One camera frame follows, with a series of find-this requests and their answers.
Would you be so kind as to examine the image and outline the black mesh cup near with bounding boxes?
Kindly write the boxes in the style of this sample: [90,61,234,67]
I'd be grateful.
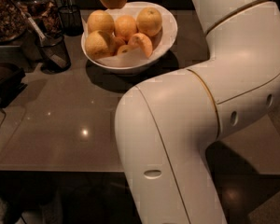
[35,34,71,74]

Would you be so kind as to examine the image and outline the black mesh cup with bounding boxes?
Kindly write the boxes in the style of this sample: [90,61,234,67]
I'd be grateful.
[35,34,71,74]
[58,5,83,36]

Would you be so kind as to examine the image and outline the white ceramic bowl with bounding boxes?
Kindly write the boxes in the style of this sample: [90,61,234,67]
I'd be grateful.
[80,1,179,76]

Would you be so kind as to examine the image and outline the glass jar of dried fruit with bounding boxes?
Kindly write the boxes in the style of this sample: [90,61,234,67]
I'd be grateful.
[15,0,62,33]

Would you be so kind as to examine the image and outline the orange hidden lower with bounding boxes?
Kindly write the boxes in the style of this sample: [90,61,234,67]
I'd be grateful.
[114,15,137,41]

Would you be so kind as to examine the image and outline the metal serving scoop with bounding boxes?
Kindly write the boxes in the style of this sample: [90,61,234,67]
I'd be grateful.
[0,0,68,70]

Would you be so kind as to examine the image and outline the glass jar of nuts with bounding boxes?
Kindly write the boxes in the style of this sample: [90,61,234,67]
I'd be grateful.
[0,0,26,44]

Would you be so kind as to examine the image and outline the black device on left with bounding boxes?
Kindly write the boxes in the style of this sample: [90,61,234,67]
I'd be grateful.
[0,63,25,107]

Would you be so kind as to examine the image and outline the black mesh cup far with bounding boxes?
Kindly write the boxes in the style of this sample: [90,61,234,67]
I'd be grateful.
[58,5,83,36]

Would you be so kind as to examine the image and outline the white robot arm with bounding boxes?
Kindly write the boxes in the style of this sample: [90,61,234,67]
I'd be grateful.
[115,0,280,224]

